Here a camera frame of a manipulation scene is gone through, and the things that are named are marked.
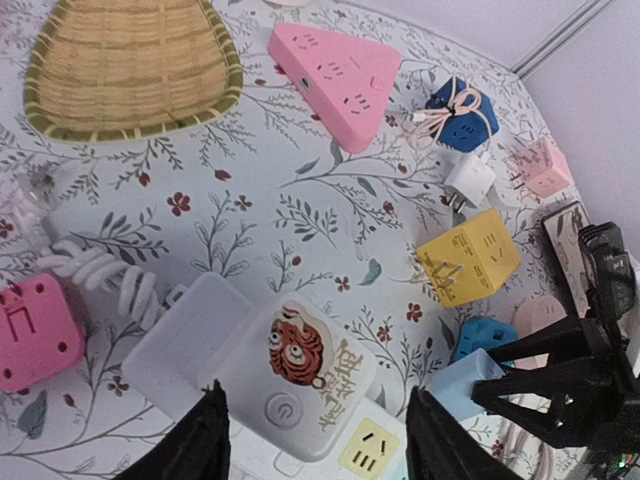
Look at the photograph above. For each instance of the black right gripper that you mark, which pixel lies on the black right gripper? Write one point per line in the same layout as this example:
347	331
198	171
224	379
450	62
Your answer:
556	404

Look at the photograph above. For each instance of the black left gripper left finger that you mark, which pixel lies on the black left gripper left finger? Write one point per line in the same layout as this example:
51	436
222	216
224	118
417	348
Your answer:
198	447

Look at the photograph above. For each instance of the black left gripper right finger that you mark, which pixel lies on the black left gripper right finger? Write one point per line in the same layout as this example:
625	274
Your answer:
439	448

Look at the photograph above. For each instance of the light blue plug adapter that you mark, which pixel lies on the light blue plug adapter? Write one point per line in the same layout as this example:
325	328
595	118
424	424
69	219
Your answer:
453	385

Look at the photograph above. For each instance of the round pink power socket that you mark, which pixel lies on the round pink power socket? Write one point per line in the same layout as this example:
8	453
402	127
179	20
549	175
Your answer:
534	315

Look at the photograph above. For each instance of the white power strip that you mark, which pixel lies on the white power strip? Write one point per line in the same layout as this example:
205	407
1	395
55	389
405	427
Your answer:
164	365

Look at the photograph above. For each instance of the cyan square plug adapter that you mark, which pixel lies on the cyan square plug adapter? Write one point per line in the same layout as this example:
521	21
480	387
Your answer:
480	332

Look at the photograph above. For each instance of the white tiger cube socket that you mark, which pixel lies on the white tiger cube socket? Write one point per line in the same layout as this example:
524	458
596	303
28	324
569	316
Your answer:
292	375

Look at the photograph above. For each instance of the yellow cube socket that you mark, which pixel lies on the yellow cube socket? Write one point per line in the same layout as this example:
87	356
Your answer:
471	261

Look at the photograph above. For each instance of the pink plug adapter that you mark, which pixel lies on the pink plug adapter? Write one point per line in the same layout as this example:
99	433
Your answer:
39	333

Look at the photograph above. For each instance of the dark blue cube socket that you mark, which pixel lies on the dark blue cube socket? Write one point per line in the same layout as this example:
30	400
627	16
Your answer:
469	118

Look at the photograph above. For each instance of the pink triangular power socket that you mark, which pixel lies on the pink triangular power socket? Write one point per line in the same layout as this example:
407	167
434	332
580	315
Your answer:
346	80

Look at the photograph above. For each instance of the small pink cube socket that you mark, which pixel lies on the small pink cube socket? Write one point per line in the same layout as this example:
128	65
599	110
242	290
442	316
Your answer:
542	168

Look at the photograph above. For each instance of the floral square plate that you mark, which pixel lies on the floral square plate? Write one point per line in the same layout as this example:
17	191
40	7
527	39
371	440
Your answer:
562	227

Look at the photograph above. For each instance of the white charger left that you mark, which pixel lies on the white charger left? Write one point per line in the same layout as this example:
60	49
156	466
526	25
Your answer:
469	181

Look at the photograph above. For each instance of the woven bamboo tray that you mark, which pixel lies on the woven bamboo tray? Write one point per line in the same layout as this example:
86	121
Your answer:
105	71

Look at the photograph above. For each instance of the cream ceramic mug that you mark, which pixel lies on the cream ceramic mug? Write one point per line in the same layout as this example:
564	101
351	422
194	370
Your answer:
288	3

